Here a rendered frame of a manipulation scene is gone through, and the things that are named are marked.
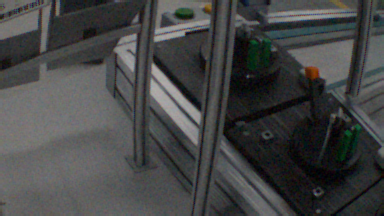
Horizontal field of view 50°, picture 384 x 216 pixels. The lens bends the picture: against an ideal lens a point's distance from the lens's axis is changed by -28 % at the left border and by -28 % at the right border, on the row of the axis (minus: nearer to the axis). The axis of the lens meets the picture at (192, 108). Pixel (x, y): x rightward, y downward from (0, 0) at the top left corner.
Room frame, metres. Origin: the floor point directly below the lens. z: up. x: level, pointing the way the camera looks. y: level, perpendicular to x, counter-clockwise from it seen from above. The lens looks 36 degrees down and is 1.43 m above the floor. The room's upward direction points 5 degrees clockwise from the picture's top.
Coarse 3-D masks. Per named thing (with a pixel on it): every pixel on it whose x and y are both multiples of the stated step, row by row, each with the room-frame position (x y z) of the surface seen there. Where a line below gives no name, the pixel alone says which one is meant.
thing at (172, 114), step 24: (120, 72) 0.78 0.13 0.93; (120, 96) 0.78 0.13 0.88; (168, 96) 0.69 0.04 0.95; (336, 96) 0.73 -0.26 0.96; (168, 120) 0.63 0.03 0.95; (192, 120) 0.63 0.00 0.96; (360, 120) 0.66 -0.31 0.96; (168, 144) 0.63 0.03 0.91; (192, 144) 0.58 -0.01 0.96; (168, 168) 0.63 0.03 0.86; (192, 168) 0.57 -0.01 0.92; (240, 168) 0.53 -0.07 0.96; (216, 192) 0.52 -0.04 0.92; (240, 192) 0.48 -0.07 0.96; (264, 192) 0.48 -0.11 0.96
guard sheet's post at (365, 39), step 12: (360, 0) 0.75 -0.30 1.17; (372, 0) 0.75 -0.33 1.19; (360, 12) 0.75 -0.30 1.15; (372, 12) 0.75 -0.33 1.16; (360, 24) 0.75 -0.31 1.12; (360, 36) 0.74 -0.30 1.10; (360, 48) 0.74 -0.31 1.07; (360, 60) 0.74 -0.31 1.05; (360, 72) 0.74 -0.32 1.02; (348, 84) 0.75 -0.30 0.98; (360, 84) 0.75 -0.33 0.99
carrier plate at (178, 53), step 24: (168, 48) 0.80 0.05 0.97; (192, 48) 0.81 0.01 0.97; (168, 72) 0.73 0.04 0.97; (192, 72) 0.73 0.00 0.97; (288, 72) 0.77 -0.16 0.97; (192, 96) 0.67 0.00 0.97; (240, 96) 0.68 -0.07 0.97; (264, 96) 0.69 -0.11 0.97; (288, 96) 0.69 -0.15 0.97; (240, 120) 0.63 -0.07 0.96
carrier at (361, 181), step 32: (320, 96) 0.71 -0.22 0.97; (256, 128) 0.60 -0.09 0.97; (288, 128) 0.61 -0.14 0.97; (320, 128) 0.59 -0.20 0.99; (352, 128) 0.58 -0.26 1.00; (256, 160) 0.54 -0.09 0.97; (288, 160) 0.54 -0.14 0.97; (320, 160) 0.50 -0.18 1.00; (352, 160) 0.51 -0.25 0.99; (288, 192) 0.47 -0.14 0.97; (352, 192) 0.46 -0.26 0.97
